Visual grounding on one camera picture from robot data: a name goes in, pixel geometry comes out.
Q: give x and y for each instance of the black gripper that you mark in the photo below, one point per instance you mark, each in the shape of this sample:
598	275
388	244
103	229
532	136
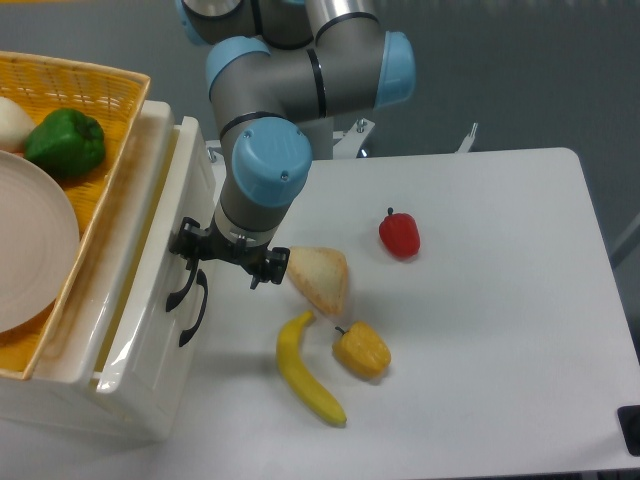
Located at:
193	244

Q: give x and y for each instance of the white drawer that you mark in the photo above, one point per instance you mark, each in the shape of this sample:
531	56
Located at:
188	191
150	358

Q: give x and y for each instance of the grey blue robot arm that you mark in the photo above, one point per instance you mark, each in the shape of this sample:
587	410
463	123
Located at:
273	66

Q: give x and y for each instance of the white drawer cabinet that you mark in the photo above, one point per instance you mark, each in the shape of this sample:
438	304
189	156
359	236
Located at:
63	388

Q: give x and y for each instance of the triangular bread slice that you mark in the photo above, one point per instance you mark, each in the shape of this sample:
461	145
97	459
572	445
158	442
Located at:
321	275

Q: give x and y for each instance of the yellow banana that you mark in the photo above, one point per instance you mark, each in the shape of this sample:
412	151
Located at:
298	377

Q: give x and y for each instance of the yellow bell pepper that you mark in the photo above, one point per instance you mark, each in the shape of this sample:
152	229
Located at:
361	350

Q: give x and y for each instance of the red bell pepper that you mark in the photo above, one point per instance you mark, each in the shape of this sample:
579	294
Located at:
399	234

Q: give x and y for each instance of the pink plate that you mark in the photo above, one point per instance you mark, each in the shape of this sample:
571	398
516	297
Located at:
39	240

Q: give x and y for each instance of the green bell pepper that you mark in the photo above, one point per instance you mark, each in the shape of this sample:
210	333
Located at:
67	143

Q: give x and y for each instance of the white onion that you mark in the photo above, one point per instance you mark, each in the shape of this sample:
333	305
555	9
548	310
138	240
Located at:
16	126

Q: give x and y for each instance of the yellow woven basket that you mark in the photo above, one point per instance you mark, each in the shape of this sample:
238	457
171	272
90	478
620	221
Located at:
112	96

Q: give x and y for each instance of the black object at table edge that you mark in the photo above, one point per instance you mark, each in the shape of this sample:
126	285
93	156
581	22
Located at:
629	420

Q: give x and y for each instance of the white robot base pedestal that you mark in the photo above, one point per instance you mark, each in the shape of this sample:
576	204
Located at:
321	138

